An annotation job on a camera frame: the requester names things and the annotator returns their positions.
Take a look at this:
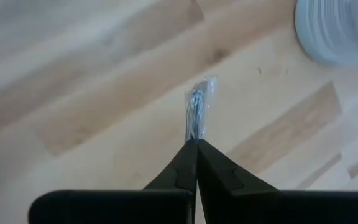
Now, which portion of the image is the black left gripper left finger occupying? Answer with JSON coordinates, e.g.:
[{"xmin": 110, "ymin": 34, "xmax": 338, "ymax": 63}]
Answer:
[{"xmin": 28, "ymin": 139, "xmax": 198, "ymax": 224}]

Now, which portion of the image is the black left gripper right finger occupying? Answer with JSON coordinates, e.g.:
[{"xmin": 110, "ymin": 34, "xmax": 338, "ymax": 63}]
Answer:
[{"xmin": 196, "ymin": 139, "xmax": 358, "ymax": 224}]

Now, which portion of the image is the silver nail clipper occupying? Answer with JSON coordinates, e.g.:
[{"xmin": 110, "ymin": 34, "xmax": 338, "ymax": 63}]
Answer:
[{"xmin": 184, "ymin": 75, "xmax": 219, "ymax": 143}]

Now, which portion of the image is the white wipes canister yellow label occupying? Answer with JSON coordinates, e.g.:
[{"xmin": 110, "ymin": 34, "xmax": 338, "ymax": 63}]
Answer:
[{"xmin": 294, "ymin": 0, "xmax": 358, "ymax": 67}]

